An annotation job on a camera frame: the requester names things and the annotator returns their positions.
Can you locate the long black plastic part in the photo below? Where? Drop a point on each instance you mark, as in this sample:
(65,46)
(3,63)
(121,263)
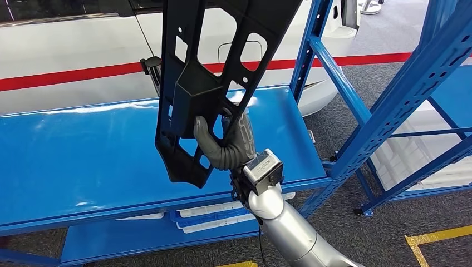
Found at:
(191,96)

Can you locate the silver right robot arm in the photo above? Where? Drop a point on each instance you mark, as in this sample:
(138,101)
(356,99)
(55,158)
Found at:
(291,232)

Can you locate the blue steel shelf rack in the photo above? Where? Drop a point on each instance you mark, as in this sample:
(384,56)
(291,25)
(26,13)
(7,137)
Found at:
(453,92)
(92,158)

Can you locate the white plastic bin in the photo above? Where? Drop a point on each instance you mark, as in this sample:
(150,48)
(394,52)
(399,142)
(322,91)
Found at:
(402,158)
(420,118)
(206,209)
(453,177)
(214,225)
(147,216)

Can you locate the blue plastic bin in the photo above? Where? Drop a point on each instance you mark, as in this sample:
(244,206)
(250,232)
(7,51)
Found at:
(206,217)

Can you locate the yellow floor tape square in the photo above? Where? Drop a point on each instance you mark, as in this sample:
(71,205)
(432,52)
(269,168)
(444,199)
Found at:
(236,264)
(442,235)

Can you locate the red barrier belt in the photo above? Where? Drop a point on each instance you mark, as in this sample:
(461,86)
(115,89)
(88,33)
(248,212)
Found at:
(73,77)

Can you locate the white car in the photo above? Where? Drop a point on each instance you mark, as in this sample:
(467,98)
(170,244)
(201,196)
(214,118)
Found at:
(73,48)

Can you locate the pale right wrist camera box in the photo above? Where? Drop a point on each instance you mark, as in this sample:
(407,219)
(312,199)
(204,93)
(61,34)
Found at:
(263,169)

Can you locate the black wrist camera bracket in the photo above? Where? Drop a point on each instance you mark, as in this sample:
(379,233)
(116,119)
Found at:
(239,189)

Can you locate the black stanchion post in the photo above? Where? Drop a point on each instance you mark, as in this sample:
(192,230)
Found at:
(153,70)

